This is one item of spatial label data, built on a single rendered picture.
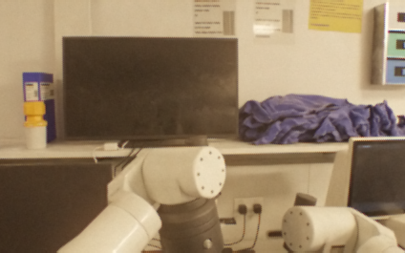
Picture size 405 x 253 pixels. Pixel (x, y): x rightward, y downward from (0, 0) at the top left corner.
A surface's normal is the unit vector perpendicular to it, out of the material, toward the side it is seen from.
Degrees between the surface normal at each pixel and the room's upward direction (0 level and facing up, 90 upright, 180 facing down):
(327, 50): 90
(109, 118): 86
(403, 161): 93
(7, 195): 86
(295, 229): 79
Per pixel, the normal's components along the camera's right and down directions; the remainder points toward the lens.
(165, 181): -0.62, 0.25
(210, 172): 0.75, -0.07
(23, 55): 0.11, 0.12
